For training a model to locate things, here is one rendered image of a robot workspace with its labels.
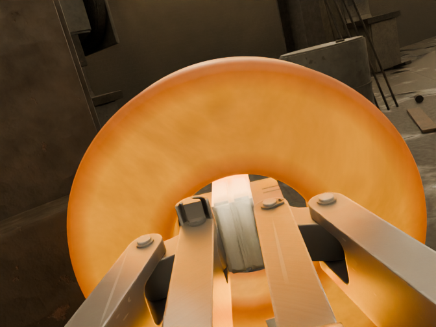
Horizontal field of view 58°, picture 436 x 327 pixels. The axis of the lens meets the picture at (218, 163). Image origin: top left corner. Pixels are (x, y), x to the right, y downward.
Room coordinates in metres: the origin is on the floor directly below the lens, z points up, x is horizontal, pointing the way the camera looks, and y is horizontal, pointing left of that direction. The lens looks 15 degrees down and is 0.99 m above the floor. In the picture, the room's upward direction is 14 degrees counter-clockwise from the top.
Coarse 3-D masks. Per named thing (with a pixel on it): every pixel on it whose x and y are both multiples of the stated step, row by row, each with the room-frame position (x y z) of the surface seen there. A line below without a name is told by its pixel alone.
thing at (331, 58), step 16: (320, 48) 2.50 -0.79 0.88; (336, 48) 2.47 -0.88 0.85; (352, 48) 2.49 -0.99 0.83; (304, 64) 2.54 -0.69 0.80; (320, 64) 2.49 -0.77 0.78; (336, 64) 2.47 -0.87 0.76; (352, 64) 2.49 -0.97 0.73; (368, 64) 2.60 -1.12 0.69; (352, 80) 2.48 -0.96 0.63; (368, 80) 2.56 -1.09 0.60; (368, 96) 2.54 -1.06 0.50
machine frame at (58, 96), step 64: (0, 0) 0.46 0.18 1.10; (0, 64) 0.45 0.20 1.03; (64, 64) 0.49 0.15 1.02; (0, 128) 0.44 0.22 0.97; (64, 128) 0.47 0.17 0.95; (0, 192) 0.43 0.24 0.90; (64, 192) 0.46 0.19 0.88; (0, 256) 0.37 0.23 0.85; (64, 256) 0.40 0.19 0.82; (0, 320) 0.36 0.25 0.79; (64, 320) 0.39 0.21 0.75
